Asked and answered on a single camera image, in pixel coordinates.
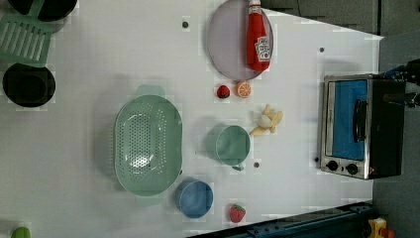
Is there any orange slice toy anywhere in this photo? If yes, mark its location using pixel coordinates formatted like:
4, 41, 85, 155
236, 80, 252, 98

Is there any small red strawberry toy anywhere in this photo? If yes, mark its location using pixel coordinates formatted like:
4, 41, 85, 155
217, 85, 230, 99

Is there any green perforated colander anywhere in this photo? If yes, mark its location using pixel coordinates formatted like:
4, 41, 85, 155
113, 84, 183, 200

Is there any green toy pepper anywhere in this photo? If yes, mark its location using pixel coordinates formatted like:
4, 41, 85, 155
11, 227, 32, 238

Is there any green mug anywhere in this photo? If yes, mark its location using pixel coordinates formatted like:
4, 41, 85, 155
205, 124, 251, 172

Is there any black bowl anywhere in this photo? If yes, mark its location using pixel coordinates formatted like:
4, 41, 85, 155
8, 0, 78, 22

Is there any black round cup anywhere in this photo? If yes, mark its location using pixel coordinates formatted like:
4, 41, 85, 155
2, 63, 55, 108

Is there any green dish rack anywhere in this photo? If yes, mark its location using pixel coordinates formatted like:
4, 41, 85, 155
0, 0, 53, 67

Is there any blue cup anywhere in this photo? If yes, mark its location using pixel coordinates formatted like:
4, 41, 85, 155
175, 179, 214, 219

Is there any yellow orange toy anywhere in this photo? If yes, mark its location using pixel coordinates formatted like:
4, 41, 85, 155
368, 217, 395, 238

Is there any large red strawberry toy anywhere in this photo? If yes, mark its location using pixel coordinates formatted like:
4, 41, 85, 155
229, 204, 246, 223

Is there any grey round plate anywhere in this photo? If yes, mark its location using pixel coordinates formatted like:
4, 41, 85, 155
207, 0, 273, 80

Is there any red ketchup bottle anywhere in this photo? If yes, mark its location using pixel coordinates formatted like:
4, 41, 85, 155
246, 0, 271, 72

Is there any black toaster oven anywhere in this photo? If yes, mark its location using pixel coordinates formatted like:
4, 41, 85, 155
320, 74, 405, 179

